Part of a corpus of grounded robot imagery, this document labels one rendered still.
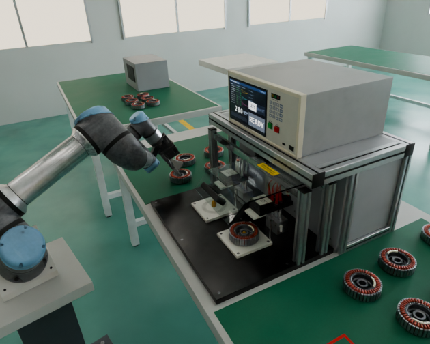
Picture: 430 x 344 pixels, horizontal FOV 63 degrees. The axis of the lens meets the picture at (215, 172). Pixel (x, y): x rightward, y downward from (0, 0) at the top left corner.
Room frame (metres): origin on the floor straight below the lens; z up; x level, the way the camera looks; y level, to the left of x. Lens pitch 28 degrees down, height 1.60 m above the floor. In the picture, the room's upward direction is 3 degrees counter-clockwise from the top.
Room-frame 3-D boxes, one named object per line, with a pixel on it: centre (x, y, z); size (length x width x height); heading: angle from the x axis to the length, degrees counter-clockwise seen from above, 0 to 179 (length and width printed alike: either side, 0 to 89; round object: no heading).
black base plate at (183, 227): (1.14, -0.06, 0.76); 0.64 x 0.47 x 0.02; 26
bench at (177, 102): (3.36, 0.82, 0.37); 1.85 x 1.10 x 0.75; 26
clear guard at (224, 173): (0.98, -0.13, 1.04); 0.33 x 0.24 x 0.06; 116
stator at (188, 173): (1.56, 0.17, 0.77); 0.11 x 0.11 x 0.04
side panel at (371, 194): (1.02, -0.55, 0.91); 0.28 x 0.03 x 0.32; 116
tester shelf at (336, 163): (1.28, -0.33, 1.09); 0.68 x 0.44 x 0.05; 26
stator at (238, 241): (1.03, -0.10, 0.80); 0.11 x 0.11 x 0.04
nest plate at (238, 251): (1.03, -0.10, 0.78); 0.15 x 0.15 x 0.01; 26
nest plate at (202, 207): (1.25, 0.01, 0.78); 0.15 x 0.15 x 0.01; 26
